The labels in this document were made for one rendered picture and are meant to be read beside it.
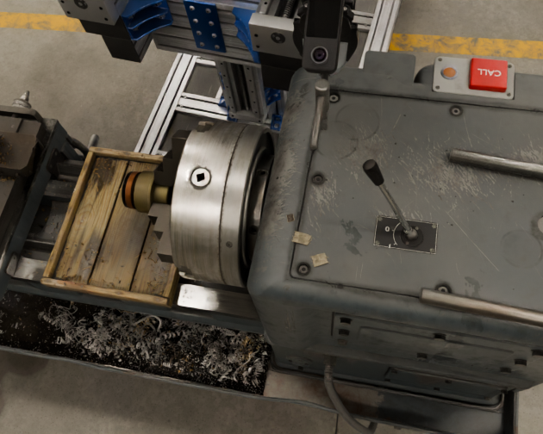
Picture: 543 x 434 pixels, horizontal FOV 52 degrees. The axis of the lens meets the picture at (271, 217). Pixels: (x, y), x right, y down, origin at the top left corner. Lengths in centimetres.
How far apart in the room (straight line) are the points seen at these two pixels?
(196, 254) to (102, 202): 47
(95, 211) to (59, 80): 157
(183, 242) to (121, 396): 128
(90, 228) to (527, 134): 95
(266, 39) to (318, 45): 59
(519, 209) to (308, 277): 34
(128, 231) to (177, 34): 59
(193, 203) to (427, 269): 39
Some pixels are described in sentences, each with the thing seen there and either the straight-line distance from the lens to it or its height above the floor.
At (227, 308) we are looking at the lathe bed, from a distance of 125.
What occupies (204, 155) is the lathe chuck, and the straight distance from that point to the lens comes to 97.
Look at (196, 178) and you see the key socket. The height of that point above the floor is 123.
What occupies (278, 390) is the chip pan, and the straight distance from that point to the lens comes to 153.
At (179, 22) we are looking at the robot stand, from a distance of 160.
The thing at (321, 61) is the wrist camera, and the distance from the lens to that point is 74.
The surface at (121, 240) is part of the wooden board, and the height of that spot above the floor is 89.
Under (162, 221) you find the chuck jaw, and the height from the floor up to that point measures 110.
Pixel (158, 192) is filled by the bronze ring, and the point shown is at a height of 111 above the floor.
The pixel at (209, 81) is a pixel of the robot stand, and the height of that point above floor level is 21.
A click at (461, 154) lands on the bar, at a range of 93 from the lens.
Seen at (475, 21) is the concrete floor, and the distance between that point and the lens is 289.
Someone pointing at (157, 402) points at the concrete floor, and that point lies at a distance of 215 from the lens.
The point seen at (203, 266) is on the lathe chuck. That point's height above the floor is 113.
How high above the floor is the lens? 206
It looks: 65 degrees down
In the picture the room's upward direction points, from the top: 11 degrees counter-clockwise
